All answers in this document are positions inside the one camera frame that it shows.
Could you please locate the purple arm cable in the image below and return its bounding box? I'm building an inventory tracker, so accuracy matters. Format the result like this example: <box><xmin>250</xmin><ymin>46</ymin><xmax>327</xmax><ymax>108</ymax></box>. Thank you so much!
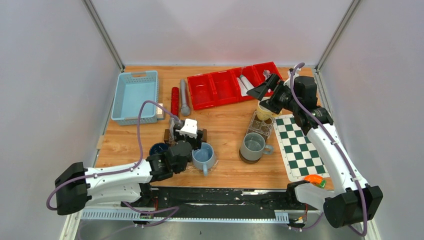
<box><xmin>288</xmin><ymin>62</ymin><xmax>369</xmax><ymax>238</ymax></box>
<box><xmin>45</xmin><ymin>100</ymin><xmax>181</xmax><ymax>228</ymax></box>

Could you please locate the orange green tape roll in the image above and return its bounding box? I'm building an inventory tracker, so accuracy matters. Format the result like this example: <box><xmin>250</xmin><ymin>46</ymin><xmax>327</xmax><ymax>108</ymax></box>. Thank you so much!
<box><xmin>304</xmin><ymin>174</ymin><xmax>327</xmax><ymax>189</ymax></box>

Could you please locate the light blue plastic basket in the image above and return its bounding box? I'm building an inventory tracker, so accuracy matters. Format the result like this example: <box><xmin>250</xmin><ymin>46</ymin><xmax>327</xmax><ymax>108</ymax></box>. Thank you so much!
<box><xmin>111</xmin><ymin>70</ymin><xmax>159</xmax><ymax>126</ymax></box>

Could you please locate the cream yellow mug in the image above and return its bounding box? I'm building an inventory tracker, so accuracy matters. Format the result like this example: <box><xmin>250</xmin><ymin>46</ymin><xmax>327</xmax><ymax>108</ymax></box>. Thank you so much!
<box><xmin>256</xmin><ymin>102</ymin><xmax>283</xmax><ymax>121</ymax></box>

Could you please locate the aluminium corner frame post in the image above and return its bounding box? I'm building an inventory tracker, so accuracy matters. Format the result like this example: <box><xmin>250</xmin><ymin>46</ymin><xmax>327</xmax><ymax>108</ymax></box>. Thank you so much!
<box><xmin>315</xmin><ymin>0</ymin><xmax>362</xmax><ymax>72</ymax></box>

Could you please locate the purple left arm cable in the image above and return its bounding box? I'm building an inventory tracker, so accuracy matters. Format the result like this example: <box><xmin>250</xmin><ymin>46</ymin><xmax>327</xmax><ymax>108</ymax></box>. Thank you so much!
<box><xmin>45</xmin><ymin>100</ymin><xmax>181</xmax><ymax>228</ymax></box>

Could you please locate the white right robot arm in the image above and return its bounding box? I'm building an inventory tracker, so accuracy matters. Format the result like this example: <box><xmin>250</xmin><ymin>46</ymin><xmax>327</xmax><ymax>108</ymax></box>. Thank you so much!
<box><xmin>246</xmin><ymin>73</ymin><xmax>383</xmax><ymax>228</ymax></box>

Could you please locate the red glitter microphone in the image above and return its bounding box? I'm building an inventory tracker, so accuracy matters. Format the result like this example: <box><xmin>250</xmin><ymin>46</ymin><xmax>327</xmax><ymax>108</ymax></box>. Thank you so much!
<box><xmin>171</xmin><ymin>87</ymin><xmax>180</xmax><ymax>116</ymax></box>

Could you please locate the white green-cap toothpaste tube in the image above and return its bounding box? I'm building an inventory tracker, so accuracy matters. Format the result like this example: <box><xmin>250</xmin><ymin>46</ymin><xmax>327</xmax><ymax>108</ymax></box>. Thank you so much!
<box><xmin>239</xmin><ymin>74</ymin><xmax>254</xmax><ymax>91</ymax></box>

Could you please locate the left aluminium frame post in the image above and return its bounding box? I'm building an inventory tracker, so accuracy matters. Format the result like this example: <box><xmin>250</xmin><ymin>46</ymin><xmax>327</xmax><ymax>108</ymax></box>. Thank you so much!
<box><xmin>82</xmin><ymin>0</ymin><xmax>125</xmax><ymax>73</ymax></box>

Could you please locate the dark blue mug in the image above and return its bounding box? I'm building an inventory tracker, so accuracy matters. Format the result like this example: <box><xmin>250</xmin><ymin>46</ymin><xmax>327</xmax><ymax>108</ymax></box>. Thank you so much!
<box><xmin>149</xmin><ymin>142</ymin><xmax>169</xmax><ymax>156</ymax></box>

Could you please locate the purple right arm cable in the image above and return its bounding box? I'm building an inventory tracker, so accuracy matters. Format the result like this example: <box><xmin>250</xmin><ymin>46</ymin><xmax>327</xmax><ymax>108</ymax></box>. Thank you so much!
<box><xmin>288</xmin><ymin>62</ymin><xmax>369</xmax><ymax>238</ymax></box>

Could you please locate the light blue mug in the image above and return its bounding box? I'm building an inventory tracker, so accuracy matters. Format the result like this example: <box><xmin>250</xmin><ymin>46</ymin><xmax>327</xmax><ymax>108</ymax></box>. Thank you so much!
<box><xmin>192</xmin><ymin>142</ymin><xmax>217</xmax><ymax>177</ymax></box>

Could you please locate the silver microphone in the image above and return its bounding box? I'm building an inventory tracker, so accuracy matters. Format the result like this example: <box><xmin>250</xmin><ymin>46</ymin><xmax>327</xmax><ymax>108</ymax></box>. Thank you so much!
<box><xmin>180</xmin><ymin>79</ymin><xmax>191</xmax><ymax>117</ymax></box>

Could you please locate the grey green mug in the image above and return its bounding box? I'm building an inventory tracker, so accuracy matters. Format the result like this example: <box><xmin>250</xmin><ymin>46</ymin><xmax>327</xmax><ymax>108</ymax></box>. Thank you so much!
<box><xmin>239</xmin><ymin>132</ymin><xmax>274</xmax><ymax>164</ymax></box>

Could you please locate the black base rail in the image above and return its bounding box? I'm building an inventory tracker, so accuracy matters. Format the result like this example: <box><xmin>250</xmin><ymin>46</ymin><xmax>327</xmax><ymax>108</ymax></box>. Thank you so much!
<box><xmin>130</xmin><ymin>187</ymin><xmax>314</xmax><ymax>219</ymax></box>

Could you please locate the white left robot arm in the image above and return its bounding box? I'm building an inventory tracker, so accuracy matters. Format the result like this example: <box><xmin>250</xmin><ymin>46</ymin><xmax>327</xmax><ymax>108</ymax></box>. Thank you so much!
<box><xmin>54</xmin><ymin>130</ymin><xmax>205</xmax><ymax>216</ymax></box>

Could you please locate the brown oval wooden tray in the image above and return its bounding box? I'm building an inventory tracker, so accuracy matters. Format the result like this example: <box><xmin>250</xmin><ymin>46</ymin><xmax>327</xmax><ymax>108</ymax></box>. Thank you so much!
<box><xmin>239</xmin><ymin>110</ymin><xmax>274</xmax><ymax>164</ymax></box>

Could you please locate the red bin with toothpaste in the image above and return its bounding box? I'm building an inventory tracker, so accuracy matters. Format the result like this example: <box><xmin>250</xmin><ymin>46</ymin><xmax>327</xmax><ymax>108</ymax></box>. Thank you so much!
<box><xmin>229</xmin><ymin>65</ymin><xmax>264</xmax><ymax>101</ymax></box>

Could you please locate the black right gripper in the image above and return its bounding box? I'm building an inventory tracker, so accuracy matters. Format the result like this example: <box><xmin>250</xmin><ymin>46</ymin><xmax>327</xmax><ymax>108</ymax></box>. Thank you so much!
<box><xmin>246</xmin><ymin>73</ymin><xmax>300</xmax><ymax>115</ymax></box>

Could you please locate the green white chessboard mat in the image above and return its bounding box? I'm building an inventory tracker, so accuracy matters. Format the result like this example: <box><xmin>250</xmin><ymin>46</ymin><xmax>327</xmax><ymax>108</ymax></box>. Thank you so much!
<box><xmin>273</xmin><ymin>114</ymin><xmax>330</xmax><ymax>182</ymax></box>

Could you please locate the clear textured plastic sheet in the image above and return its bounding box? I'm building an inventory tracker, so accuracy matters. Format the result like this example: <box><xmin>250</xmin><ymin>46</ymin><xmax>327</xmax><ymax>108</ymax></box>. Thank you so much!
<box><xmin>245</xmin><ymin>110</ymin><xmax>274</xmax><ymax>141</ymax></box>

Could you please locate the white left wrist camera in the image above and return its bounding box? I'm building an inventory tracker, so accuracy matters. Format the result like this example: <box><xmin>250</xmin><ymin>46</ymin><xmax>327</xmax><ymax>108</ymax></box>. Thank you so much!
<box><xmin>179</xmin><ymin>118</ymin><xmax>198</xmax><ymax>138</ymax></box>

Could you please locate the white toy brick block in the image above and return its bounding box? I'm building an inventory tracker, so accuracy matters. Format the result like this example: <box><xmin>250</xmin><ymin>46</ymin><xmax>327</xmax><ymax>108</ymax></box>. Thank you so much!
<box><xmin>155</xmin><ymin>103</ymin><xmax>165</xmax><ymax>121</ymax></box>

